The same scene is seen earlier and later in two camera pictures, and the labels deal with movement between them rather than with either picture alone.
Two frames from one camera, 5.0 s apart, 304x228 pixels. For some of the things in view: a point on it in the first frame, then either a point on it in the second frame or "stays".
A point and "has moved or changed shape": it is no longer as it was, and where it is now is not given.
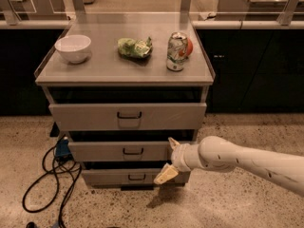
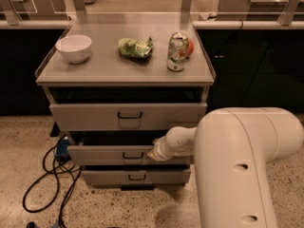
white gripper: (178, 158) → (159, 150)
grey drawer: (121, 151) has moved or changed shape
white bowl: (74, 47) stays
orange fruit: (189, 47) stays
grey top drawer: (127, 116) stays
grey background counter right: (258, 2) stays
